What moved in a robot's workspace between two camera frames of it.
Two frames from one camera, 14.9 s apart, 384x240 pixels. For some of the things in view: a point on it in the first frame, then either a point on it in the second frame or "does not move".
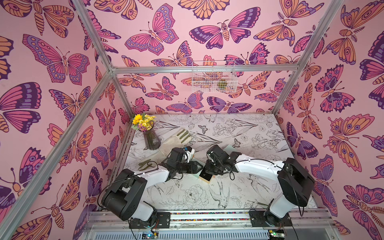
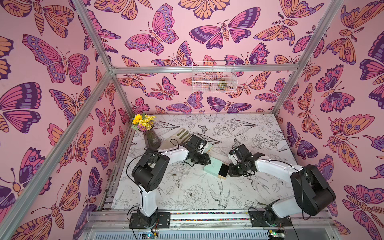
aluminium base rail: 120,220 does not move
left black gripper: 192,166 -> 204,160
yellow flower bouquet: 143,122 does not move
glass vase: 151,140 does not move
